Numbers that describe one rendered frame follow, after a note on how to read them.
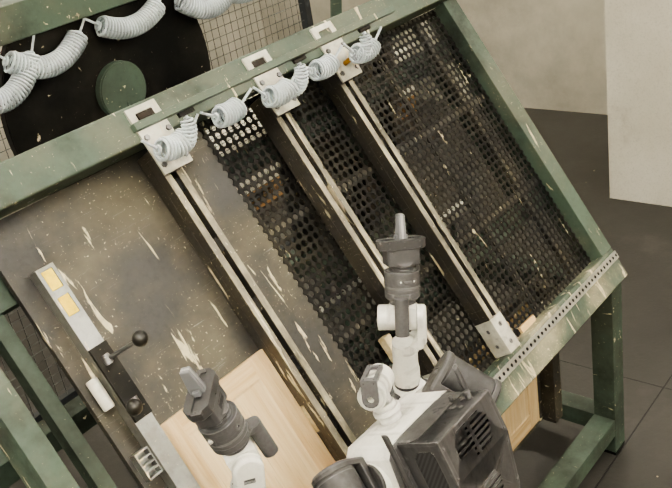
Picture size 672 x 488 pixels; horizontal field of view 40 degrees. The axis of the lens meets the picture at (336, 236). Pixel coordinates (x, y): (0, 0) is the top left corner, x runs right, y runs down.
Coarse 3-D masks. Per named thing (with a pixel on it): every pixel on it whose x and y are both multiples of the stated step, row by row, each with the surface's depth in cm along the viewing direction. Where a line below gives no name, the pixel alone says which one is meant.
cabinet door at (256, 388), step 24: (264, 360) 243; (240, 384) 236; (264, 384) 240; (240, 408) 234; (264, 408) 238; (288, 408) 242; (168, 432) 220; (192, 432) 224; (288, 432) 240; (312, 432) 244; (192, 456) 222; (216, 456) 226; (264, 456) 234; (288, 456) 238; (312, 456) 242; (216, 480) 224; (288, 480) 235
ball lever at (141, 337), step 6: (138, 330) 211; (132, 336) 210; (138, 336) 209; (144, 336) 210; (132, 342) 210; (138, 342) 209; (144, 342) 210; (120, 348) 213; (126, 348) 212; (108, 354) 214; (114, 354) 213; (108, 360) 213
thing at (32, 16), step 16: (16, 0) 255; (32, 0) 256; (48, 0) 260; (64, 0) 264; (80, 0) 268; (96, 0) 272; (112, 0) 277; (128, 0) 281; (336, 0) 368; (0, 16) 250; (16, 16) 254; (32, 16) 257; (48, 16) 261; (64, 16) 265; (80, 16) 269; (0, 32) 251; (16, 32) 254; (32, 32) 258
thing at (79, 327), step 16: (48, 288) 213; (64, 288) 215; (48, 304) 215; (64, 320) 214; (80, 320) 215; (80, 336) 214; (96, 336) 216; (80, 352) 216; (96, 368) 214; (112, 400) 216; (128, 416) 215; (144, 432) 215; (160, 432) 217; (160, 448) 216; (160, 464) 215; (176, 464) 217; (176, 480) 215; (192, 480) 218
